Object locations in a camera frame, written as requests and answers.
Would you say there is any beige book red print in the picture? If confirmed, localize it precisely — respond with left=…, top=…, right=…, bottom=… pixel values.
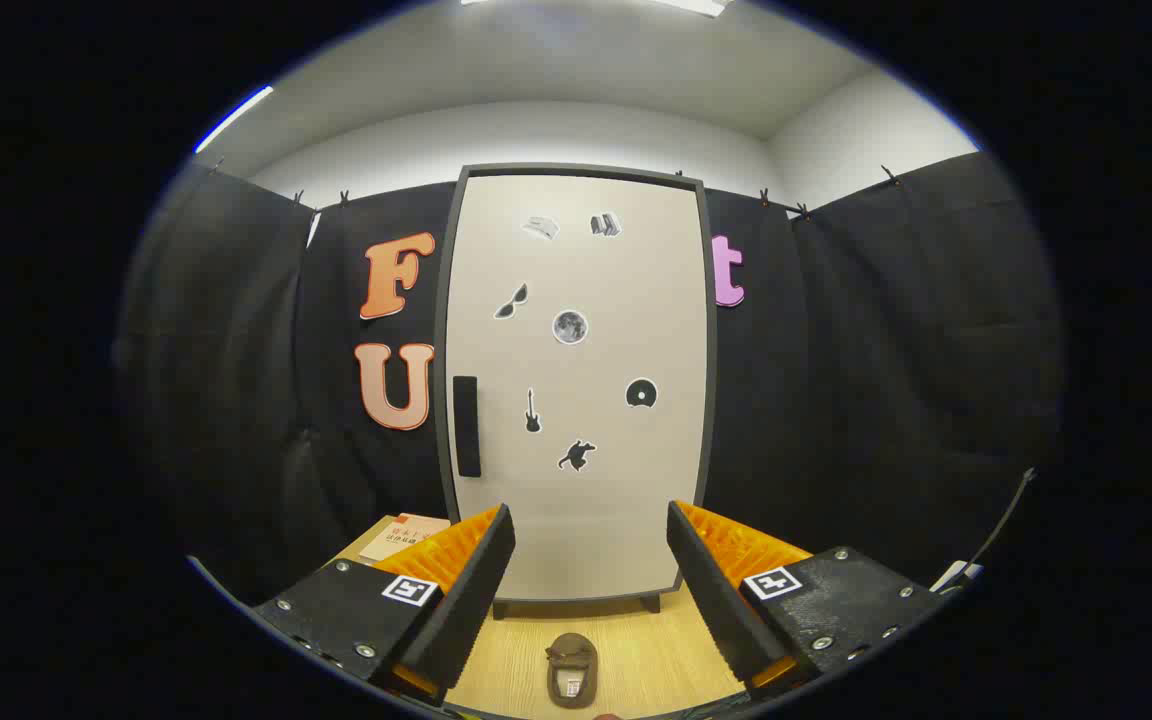
left=358, top=513, right=452, bottom=563

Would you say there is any ceiling light strip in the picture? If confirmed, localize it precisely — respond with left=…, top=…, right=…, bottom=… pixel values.
left=194, top=85, right=275, bottom=154

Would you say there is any black backdrop cloth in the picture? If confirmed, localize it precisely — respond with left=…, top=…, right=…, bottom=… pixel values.
left=116, top=150, right=1067, bottom=611

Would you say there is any dark grey shoe cabinet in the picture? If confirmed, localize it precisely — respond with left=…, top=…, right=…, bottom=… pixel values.
left=433, top=163, right=719, bottom=621

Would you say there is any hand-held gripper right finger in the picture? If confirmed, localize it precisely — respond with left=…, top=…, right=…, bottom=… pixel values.
left=666, top=500, right=947, bottom=706

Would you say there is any brown fluffy shoe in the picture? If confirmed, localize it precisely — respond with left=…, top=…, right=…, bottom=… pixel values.
left=546, top=632, right=600, bottom=710

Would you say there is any ceiling light panel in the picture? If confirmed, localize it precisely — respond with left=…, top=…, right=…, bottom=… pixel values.
left=461, top=0, right=734, bottom=18

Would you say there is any black door handle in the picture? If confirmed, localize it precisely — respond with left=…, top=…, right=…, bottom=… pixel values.
left=452, top=376, right=482, bottom=478

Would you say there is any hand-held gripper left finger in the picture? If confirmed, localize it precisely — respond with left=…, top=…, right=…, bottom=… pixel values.
left=254, top=503, right=517, bottom=706

